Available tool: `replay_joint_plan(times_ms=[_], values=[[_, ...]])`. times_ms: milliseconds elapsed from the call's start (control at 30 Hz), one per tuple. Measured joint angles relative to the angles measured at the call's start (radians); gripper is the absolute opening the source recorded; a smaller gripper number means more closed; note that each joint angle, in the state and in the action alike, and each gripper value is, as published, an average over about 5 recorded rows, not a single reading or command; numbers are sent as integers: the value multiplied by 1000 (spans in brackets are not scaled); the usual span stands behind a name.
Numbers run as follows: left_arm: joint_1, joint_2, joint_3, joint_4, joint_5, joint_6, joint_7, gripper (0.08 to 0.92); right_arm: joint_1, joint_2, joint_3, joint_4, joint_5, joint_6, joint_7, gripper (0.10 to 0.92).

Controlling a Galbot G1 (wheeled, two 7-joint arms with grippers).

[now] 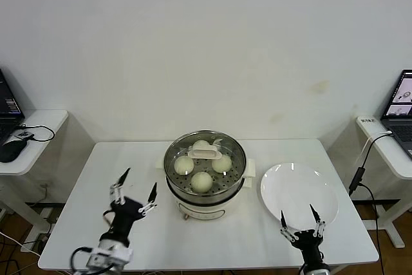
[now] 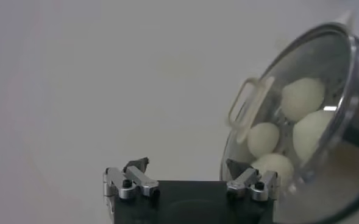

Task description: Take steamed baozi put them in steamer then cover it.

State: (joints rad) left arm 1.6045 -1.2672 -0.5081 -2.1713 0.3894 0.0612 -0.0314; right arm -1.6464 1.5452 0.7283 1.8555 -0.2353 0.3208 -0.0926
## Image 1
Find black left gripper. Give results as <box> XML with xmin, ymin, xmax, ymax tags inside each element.
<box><xmin>99</xmin><ymin>167</ymin><xmax>158</xmax><ymax>247</ymax></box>

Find black computer mouse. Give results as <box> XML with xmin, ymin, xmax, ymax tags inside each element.
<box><xmin>0</xmin><ymin>139</ymin><xmax>27</xmax><ymax>163</ymax></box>

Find black adapter with cable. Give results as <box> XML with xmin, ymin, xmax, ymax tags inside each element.
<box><xmin>349</xmin><ymin>131</ymin><xmax>393</xmax><ymax>196</ymax></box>

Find stainless steel steamer basket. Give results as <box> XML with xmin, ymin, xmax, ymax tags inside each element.
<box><xmin>164</xmin><ymin>129</ymin><xmax>248</xmax><ymax>202</ymax></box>

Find thin white cable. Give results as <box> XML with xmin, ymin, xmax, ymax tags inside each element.
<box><xmin>0</xmin><ymin>229</ymin><xmax>39</xmax><ymax>253</ymax></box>

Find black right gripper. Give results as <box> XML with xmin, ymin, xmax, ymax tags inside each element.
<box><xmin>279</xmin><ymin>203</ymin><xmax>328</xmax><ymax>269</ymax></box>

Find white round plate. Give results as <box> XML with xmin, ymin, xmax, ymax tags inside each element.
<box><xmin>259</xmin><ymin>162</ymin><xmax>341</xmax><ymax>232</ymax></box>

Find white steamed baozi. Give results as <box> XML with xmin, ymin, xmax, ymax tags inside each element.
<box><xmin>191</xmin><ymin>171</ymin><xmax>213</xmax><ymax>193</ymax></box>
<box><xmin>211</xmin><ymin>155</ymin><xmax>233</xmax><ymax>173</ymax></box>
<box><xmin>174</xmin><ymin>155</ymin><xmax>195</xmax><ymax>176</ymax></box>
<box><xmin>192</xmin><ymin>139</ymin><xmax>211</xmax><ymax>151</ymax></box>

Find open dark laptop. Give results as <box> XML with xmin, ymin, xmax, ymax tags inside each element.
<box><xmin>0</xmin><ymin>67</ymin><xmax>26</xmax><ymax>147</ymax></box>
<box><xmin>379</xmin><ymin>68</ymin><xmax>412</xmax><ymax>157</ymax></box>

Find white side table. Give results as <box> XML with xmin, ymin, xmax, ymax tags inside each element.
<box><xmin>0</xmin><ymin>109</ymin><xmax>70</xmax><ymax>253</ymax></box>
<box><xmin>356</xmin><ymin>115</ymin><xmax>412</xmax><ymax>249</ymax></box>

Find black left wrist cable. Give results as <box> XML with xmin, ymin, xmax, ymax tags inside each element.
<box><xmin>70</xmin><ymin>209</ymin><xmax>115</xmax><ymax>275</ymax></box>

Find black hub cable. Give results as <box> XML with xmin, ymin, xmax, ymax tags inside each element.
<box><xmin>16</xmin><ymin>123</ymin><xmax>57</xmax><ymax>143</ymax></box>

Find white electric cooking pot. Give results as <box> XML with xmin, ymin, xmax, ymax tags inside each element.
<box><xmin>155</xmin><ymin>154</ymin><xmax>258</xmax><ymax>222</ymax></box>

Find white laptop cable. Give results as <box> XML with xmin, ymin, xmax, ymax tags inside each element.
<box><xmin>362</xmin><ymin>130</ymin><xmax>393</xmax><ymax>160</ymax></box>

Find long black cable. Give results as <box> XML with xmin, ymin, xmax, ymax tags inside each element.
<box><xmin>359</xmin><ymin>182</ymin><xmax>387</xmax><ymax>275</ymax></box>

